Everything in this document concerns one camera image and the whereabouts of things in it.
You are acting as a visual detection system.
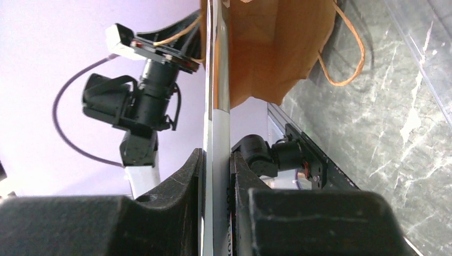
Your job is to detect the red brown paper bag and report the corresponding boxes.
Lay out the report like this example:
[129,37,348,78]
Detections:
[151,0,366,109]

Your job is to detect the clear plastic tray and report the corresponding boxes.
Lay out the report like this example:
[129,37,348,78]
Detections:
[384,0,451,124]

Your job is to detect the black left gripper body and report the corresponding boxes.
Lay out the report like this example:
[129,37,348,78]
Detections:
[82,11,201,131]

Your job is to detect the metal tongs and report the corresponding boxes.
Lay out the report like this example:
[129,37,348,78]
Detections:
[201,1,233,255]

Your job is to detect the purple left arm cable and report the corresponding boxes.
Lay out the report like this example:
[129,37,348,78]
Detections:
[52,53,125,168]

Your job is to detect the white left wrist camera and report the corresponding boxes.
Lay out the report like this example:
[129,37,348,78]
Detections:
[105,23,156,60]

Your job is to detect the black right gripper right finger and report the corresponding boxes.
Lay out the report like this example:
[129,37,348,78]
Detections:
[230,153,410,255]

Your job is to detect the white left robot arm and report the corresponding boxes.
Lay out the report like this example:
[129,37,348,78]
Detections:
[82,11,201,197]

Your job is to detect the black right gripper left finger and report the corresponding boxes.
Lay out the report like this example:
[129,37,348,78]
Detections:
[1,149,203,255]

